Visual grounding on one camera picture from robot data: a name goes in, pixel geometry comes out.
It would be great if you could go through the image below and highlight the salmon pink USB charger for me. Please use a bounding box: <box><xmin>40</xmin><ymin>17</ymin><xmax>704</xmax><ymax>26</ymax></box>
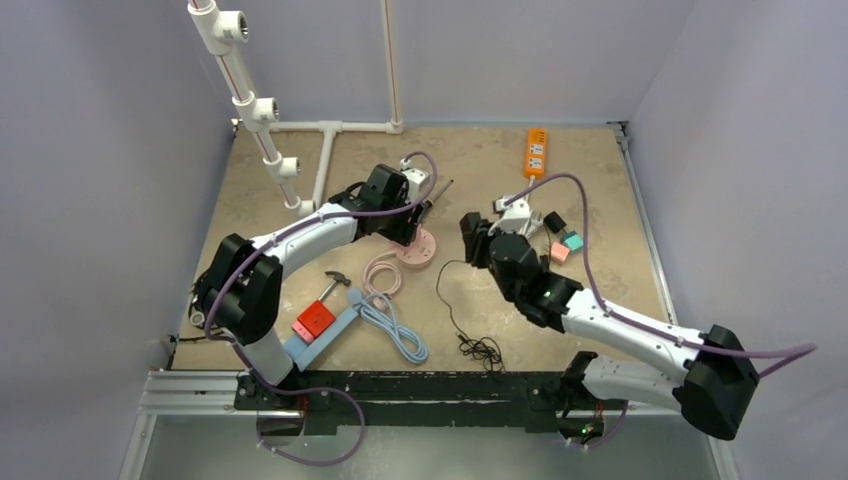
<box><xmin>549</xmin><ymin>242</ymin><xmax>571</xmax><ymax>264</ymax></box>

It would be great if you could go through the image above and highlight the pink round socket base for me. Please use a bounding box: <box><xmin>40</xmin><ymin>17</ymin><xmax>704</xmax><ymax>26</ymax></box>
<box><xmin>393</xmin><ymin>227</ymin><xmax>437</xmax><ymax>270</ymax></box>

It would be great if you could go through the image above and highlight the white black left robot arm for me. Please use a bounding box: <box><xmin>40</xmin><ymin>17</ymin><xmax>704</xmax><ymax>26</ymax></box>
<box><xmin>195</xmin><ymin>164</ymin><xmax>432</xmax><ymax>409</ymax></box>

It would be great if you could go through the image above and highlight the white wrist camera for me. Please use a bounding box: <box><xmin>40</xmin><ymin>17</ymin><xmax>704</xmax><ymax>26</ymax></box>
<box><xmin>399</xmin><ymin>159</ymin><xmax>431</xmax><ymax>202</ymax></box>
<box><xmin>489</xmin><ymin>195</ymin><xmax>532</xmax><ymax>235</ymax></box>

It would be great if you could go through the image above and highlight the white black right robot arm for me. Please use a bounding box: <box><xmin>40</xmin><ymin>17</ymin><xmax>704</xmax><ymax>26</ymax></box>
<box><xmin>459</xmin><ymin>212</ymin><xmax>760</xmax><ymax>440</ymax></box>

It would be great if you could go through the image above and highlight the pink cable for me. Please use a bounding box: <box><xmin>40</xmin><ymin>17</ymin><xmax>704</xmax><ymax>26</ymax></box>
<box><xmin>362</xmin><ymin>250</ymin><xmax>407</xmax><ymax>313</ymax></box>

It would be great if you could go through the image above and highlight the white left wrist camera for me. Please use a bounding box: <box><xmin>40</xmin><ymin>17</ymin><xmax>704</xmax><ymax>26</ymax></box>
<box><xmin>399</xmin><ymin>159</ymin><xmax>431</xmax><ymax>202</ymax></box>

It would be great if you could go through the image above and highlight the orange power strip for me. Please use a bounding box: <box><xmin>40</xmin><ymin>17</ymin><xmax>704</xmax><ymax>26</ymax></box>
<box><xmin>523</xmin><ymin>128</ymin><xmax>548</xmax><ymax>179</ymax></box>

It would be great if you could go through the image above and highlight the white PVC pipe frame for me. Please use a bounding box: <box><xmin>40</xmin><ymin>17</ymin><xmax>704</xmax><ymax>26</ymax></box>
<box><xmin>186</xmin><ymin>0</ymin><xmax>405</xmax><ymax>220</ymax></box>

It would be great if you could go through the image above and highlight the black yellow flathead screwdriver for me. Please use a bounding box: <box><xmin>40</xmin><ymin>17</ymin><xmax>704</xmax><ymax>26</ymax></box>
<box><xmin>424</xmin><ymin>179</ymin><xmax>454</xmax><ymax>210</ymax></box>

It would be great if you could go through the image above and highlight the aluminium rail frame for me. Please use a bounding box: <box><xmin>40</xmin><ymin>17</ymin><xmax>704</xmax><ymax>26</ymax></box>
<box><xmin>140</xmin><ymin>126</ymin><xmax>757</xmax><ymax>464</ymax></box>

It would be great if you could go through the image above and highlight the black steel claw hammer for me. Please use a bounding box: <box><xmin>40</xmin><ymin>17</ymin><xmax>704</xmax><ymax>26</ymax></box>
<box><xmin>317</xmin><ymin>270</ymin><xmax>351</xmax><ymax>303</ymax></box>

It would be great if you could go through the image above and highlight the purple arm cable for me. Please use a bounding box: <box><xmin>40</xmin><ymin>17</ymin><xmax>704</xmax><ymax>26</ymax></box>
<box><xmin>498</xmin><ymin>173</ymin><xmax>817</xmax><ymax>450</ymax></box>
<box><xmin>203</xmin><ymin>150</ymin><xmax>440</xmax><ymax>468</ymax></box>

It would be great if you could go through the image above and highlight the black power adapter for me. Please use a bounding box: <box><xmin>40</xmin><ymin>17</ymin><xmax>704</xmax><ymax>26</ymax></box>
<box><xmin>543</xmin><ymin>211</ymin><xmax>567</xmax><ymax>235</ymax></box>

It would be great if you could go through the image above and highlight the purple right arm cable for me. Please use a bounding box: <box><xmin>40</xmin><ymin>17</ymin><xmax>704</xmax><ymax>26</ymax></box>
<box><xmin>498</xmin><ymin>173</ymin><xmax>817</xmax><ymax>450</ymax></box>

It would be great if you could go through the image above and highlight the light blue cable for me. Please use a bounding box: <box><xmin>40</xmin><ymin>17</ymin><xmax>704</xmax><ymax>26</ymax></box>
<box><xmin>357</xmin><ymin>294</ymin><xmax>431</xmax><ymax>368</ymax></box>

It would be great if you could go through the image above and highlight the light blue power strip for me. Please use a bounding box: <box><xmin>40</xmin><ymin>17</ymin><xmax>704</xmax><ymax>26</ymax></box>
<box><xmin>283</xmin><ymin>288</ymin><xmax>365</xmax><ymax>371</ymax></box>

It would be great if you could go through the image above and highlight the white power cord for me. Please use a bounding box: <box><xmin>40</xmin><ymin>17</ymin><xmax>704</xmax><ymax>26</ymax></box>
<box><xmin>519</xmin><ymin>175</ymin><xmax>546</xmax><ymax>243</ymax></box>

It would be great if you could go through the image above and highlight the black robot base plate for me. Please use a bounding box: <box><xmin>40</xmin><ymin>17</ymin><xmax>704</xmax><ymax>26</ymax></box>
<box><xmin>234</xmin><ymin>371</ymin><xmax>625</xmax><ymax>436</ymax></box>

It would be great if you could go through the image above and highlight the small pink plug block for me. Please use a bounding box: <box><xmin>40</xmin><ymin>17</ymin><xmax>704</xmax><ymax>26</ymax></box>
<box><xmin>291</xmin><ymin>321</ymin><xmax>314</xmax><ymax>345</ymax></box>

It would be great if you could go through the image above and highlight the red cube socket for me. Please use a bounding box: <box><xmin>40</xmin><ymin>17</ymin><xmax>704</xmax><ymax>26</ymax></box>
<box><xmin>296</xmin><ymin>300</ymin><xmax>336</xmax><ymax>340</ymax></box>

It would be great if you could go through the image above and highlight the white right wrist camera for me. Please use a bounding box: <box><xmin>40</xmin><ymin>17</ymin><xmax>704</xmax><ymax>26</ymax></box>
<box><xmin>489</xmin><ymin>195</ymin><xmax>532</xmax><ymax>235</ymax></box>

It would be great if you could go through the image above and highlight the teal USB charger plug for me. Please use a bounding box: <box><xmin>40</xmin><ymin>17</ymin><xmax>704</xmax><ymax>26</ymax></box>
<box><xmin>561</xmin><ymin>231</ymin><xmax>585</xmax><ymax>252</ymax></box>

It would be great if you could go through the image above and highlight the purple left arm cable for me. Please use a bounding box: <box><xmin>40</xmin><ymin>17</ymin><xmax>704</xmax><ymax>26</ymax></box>
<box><xmin>203</xmin><ymin>150</ymin><xmax>440</xmax><ymax>468</ymax></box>

